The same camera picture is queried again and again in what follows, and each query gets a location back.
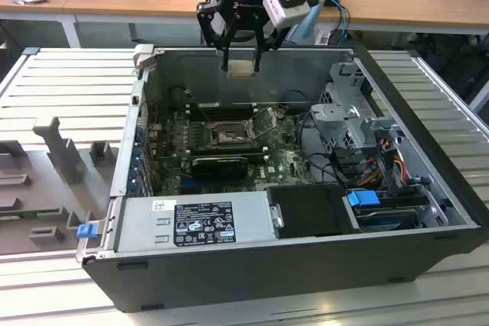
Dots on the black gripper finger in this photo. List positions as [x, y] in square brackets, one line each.
[214, 41]
[257, 60]

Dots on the black plastic shroud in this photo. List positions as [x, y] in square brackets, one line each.
[309, 211]

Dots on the green RAM stick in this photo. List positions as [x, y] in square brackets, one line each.
[23, 213]

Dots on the grey power supply unit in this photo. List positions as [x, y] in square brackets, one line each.
[141, 226]

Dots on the thin metal locking lever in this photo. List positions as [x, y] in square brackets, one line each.
[208, 116]

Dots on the pale blue teach pendant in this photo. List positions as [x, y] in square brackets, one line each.
[305, 28]

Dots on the hard disk in blue carrier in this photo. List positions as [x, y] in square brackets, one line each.
[361, 199]

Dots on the black RAM slot bank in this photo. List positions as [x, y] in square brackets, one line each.
[221, 113]
[229, 148]

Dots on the silver metal drive cage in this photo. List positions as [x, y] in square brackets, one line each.
[332, 112]

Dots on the CPU socket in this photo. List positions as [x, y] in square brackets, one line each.
[229, 135]

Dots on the blue plastic latch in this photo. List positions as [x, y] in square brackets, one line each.
[86, 231]

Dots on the round coin battery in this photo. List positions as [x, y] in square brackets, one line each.
[281, 112]

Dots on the green motherboard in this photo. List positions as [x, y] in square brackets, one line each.
[275, 158]

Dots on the black graphics card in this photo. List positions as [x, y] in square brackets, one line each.
[217, 168]

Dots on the grey parts rack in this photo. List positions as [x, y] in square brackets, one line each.
[46, 188]

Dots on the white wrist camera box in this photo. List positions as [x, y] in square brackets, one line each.
[286, 9]

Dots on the square silver CPU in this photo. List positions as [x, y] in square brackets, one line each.
[240, 68]

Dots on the dark grey PC case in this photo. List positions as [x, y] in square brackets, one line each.
[229, 276]

